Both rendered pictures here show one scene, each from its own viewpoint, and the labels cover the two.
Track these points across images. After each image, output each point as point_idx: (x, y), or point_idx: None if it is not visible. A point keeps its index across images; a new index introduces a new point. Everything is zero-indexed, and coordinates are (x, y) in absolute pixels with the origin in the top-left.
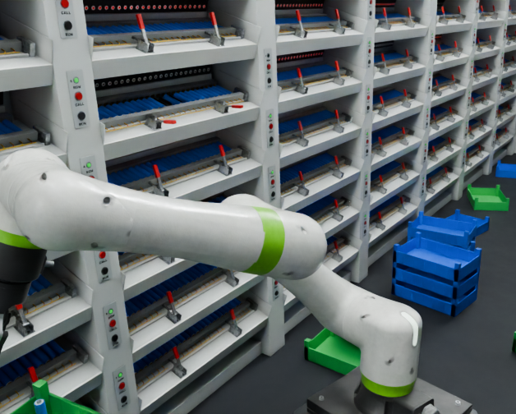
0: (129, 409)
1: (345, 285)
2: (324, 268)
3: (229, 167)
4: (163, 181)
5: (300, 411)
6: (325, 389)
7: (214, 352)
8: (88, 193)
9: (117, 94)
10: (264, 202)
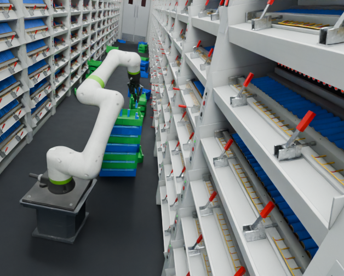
0: (160, 180)
1: (84, 151)
2: (91, 136)
3: (185, 145)
4: (189, 126)
5: (95, 180)
6: (87, 182)
7: (164, 218)
8: (108, 52)
9: None
10: (105, 92)
